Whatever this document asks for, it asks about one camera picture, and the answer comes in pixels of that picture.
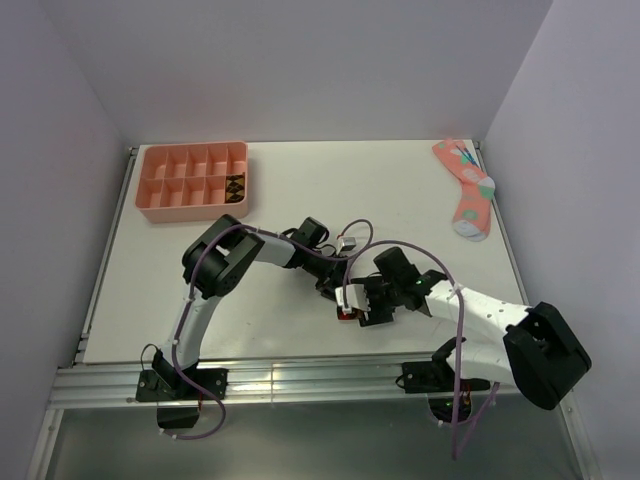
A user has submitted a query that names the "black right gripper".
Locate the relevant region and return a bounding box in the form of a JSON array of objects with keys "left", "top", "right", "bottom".
[{"left": 351, "top": 275, "right": 402, "bottom": 327}]

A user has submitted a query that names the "red yellow argyle sock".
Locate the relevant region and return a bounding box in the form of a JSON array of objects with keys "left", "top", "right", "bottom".
[{"left": 336, "top": 307, "right": 361, "bottom": 321}]

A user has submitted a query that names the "brown tan argyle sock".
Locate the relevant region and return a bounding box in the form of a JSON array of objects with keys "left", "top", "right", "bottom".
[{"left": 225, "top": 173, "right": 246, "bottom": 204}]

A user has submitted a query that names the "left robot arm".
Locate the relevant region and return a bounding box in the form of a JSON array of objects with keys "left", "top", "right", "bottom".
[{"left": 151, "top": 215, "right": 347, "bottom": 399}]

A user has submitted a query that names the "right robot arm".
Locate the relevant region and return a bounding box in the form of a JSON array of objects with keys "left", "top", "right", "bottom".
[{"left": 335, "top": 247, "right": 592, "bottom": 410}]

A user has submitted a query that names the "pink patterned sock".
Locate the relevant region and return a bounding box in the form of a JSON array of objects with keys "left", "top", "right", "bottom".
[{"left": 432, "top": 139, "right": 496, "bottom": 242}]

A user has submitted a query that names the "pink divided organizer tray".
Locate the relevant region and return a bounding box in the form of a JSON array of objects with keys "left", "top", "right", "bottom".
[{"left": 135, "top": 141, "right": 250, "bottom": 223}]

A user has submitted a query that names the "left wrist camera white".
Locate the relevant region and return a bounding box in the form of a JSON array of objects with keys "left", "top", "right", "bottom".
[{"left": 336, "top": 235, "right": 357, "bottom": 255}]

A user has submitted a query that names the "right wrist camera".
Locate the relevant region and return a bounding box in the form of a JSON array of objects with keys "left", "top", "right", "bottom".
[{"left": 335, "top": 283, "right": 370, "bottom": 314}]

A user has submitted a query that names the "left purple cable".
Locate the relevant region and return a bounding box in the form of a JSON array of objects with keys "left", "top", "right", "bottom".
[{"left": 159, "top": 218, "right": 376, "bottom": 441}]

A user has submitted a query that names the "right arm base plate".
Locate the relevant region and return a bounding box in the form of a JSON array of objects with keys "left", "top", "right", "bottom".
[{"left": 399, "top": 357, "right": 494, "bottom": 396}]

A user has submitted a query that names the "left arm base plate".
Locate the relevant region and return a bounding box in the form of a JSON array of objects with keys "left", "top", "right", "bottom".
[{"left": 135, "top": 368, "right": 229, "bottom": 403}]

